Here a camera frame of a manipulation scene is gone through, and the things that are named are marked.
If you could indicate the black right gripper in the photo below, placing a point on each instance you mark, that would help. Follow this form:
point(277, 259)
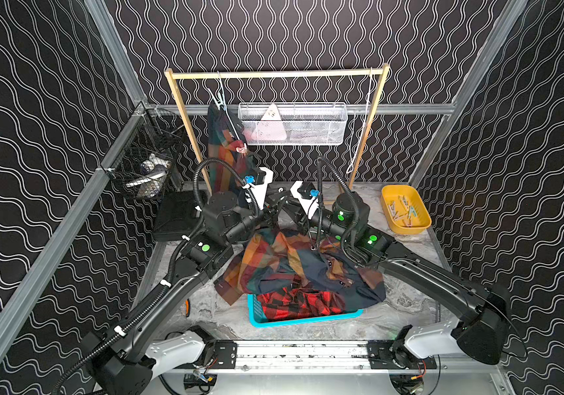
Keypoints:
point(293, 211)

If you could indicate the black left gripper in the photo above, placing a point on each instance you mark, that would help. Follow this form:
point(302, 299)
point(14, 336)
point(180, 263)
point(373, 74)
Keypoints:
point(269, 211)

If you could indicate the multicolour plaid shirt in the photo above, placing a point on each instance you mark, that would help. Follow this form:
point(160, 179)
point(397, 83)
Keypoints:
point(222, 145)
point(277, 259)

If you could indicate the white wire hanger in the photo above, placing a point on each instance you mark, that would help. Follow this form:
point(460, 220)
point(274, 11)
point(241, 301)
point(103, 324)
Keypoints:
point(365, 113)

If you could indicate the red black plaid shirt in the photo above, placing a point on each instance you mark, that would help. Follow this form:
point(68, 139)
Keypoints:
point(291, 304)

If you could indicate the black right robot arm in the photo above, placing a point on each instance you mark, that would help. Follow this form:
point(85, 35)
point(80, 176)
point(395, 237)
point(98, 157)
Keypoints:
point(482, 319)

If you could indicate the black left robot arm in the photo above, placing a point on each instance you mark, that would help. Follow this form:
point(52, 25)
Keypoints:
point(126, 359)

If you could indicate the white hanger left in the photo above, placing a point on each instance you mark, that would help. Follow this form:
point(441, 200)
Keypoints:
point(231, 123)

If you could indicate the pink triangular item in basket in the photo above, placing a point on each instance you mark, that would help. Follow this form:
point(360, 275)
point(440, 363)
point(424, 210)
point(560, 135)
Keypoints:
point(270, 128)

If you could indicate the black box on floor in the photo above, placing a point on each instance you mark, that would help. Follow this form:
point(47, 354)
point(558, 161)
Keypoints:
point(177, 217)

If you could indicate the green clothespin left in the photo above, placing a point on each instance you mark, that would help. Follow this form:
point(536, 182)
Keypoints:
point(220, 101)

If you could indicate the yellow plastic tray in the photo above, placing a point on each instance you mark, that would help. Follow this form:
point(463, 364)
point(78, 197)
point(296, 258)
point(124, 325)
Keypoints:
point(404, 209)

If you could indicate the teal plastic basket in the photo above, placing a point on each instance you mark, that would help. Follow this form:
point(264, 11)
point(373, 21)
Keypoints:
point(258, 320)

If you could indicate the wooden clothes rack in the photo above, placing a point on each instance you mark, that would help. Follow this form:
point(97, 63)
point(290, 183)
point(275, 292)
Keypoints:
point(382, 73)

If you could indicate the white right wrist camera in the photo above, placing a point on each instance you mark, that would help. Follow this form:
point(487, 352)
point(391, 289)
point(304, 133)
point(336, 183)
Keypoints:
point(307, 195)

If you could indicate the white wire mesh basket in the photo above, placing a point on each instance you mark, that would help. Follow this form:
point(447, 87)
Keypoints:
point(307, 124)

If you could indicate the black wire wall basket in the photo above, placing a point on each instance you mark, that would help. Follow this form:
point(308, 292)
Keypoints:
point(147, 167)

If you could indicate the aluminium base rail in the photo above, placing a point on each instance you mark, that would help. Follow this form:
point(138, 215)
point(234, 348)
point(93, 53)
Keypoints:
point(324, 357)

